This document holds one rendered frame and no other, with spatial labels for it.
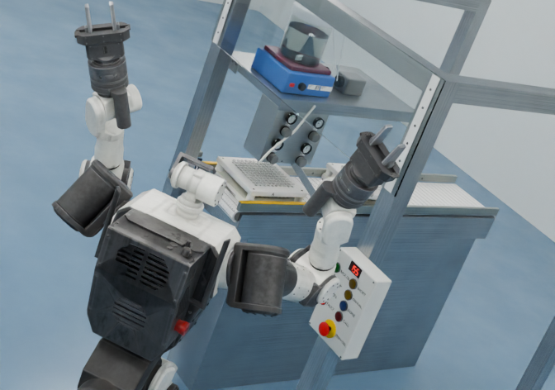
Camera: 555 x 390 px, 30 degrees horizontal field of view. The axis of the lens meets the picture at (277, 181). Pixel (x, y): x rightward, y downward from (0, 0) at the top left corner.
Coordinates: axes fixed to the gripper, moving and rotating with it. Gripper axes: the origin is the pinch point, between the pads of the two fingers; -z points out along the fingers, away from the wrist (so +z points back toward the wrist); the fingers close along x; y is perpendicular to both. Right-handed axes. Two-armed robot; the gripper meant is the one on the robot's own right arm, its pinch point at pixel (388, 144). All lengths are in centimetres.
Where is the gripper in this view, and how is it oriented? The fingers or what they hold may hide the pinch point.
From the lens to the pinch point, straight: 219.5
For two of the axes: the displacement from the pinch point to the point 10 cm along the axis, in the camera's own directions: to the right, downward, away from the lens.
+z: -4.5, 5.9, 6.6
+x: -4.7, -7.9, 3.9
